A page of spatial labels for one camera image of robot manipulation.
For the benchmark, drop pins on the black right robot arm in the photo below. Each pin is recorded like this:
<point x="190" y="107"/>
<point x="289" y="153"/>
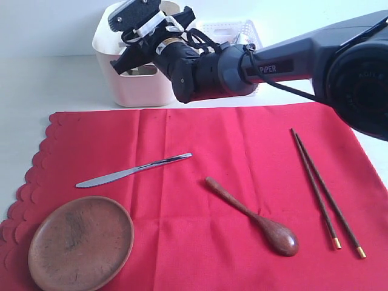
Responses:
<point x="343" y="65"/>

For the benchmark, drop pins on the white perforated plastic basket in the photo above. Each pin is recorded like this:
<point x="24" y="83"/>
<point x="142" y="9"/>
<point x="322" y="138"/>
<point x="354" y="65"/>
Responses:
<point x="218" y="30"/>

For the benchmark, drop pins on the brown wooden plate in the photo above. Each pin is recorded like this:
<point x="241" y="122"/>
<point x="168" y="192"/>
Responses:
<point x="82" y="245"/>

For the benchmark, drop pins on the red scalloped cloth mat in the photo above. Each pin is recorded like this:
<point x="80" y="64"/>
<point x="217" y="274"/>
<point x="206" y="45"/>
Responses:
<point x="186" y="236"/>

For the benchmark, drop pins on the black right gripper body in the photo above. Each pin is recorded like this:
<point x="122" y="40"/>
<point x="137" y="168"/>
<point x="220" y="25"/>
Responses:
<point x="159" y="41"/>

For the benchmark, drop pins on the silver butter knife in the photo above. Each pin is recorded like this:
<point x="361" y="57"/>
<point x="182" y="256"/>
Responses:
<point x="101" y="180"/>

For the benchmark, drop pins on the brown chopstick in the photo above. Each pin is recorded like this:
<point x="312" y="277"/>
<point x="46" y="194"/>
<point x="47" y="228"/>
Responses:
<point x="330" y="227"/>
<point x="322" y="185"/>

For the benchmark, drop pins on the blue white milk carton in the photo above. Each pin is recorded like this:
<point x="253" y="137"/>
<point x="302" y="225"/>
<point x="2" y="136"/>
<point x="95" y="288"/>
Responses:
<point x="240" y="39"/>

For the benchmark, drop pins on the cream plastic tub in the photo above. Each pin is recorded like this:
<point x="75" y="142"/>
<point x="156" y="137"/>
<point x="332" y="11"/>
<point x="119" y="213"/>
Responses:
<point x="145" y="86"/>

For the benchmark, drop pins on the dark wooden spoon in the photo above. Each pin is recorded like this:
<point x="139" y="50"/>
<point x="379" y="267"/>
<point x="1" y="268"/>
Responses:
<point x="282" y="240"/>

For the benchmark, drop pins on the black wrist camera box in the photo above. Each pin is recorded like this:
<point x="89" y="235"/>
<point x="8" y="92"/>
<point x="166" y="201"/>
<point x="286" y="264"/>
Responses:
<point x="132" y="14"/>

